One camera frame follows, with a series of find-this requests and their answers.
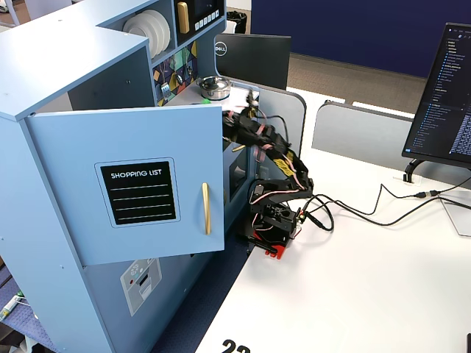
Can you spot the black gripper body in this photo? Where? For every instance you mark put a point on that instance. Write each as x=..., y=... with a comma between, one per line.
x=232, y=129

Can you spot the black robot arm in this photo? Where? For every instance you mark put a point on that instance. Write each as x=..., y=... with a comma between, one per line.
x=279, y=147

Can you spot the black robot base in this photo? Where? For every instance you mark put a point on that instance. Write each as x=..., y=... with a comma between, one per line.
x=276, y=220

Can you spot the light blue cabinet door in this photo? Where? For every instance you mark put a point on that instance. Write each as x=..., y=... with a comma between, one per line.
x=73, y=147

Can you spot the small green toy piece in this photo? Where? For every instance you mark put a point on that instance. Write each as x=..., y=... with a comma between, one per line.
x=206, y=100

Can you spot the grey desk partition panel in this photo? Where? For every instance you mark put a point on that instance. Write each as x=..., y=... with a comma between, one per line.
x=279, y=106
x=349, y=136

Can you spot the grey metal toy pot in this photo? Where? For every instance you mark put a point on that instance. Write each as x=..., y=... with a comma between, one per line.
x=213, y=88

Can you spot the black Dell monitor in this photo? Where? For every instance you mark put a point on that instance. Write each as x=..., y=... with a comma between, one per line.
x=254, y=59

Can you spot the metal toy ladle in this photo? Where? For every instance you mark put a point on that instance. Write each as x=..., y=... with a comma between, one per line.
x=179, y=79

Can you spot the metal toy spatula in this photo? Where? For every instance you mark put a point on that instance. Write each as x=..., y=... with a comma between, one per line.
x=165, y=91

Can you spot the black trash bin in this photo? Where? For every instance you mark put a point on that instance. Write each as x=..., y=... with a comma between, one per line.
x=235, y=20

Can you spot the white toy plate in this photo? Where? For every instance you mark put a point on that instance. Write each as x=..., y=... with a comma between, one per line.
x=163, y=33
x=136, y=27

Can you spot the red table clamp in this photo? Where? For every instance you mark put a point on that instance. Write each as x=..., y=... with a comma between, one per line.
x=279, y=252

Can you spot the light blue toy kitchen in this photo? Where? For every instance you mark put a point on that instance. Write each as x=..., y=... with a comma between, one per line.
x=73, y=55

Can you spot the black monitor showing code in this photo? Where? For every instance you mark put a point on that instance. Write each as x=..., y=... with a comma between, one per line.
x=445, y=99

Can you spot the clear flat stand plate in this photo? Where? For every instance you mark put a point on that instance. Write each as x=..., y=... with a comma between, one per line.
x=460, y=217

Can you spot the white marker pen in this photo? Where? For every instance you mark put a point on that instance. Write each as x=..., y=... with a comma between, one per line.
x=9, y=308

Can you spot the black phone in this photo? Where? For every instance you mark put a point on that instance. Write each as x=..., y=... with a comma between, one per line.
x=469, y=343

